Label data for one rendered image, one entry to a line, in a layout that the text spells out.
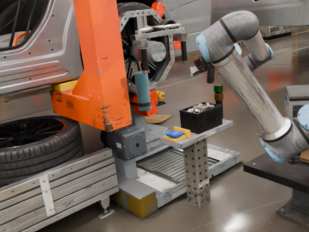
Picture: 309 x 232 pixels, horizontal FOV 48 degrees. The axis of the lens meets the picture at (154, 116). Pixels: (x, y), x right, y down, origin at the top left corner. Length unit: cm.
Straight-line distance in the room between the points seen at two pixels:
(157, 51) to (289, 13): 258
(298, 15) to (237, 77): 317
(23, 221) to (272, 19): 367
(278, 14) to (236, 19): 312
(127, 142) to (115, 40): 66
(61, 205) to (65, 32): 104
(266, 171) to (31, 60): 144
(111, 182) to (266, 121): 94
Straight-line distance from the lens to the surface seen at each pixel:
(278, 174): 178
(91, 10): 175
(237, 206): 209
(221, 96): 204
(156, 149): 260
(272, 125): 164
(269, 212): 205
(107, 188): 204
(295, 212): 203
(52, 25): 225
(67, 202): 193
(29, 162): 191
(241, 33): 146
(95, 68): 179
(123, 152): 216
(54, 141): 193
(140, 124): 262
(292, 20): 461
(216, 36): 144
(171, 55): 256
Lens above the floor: 111
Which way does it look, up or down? 17 degrees down
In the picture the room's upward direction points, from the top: 6 degrees counter-clockwise
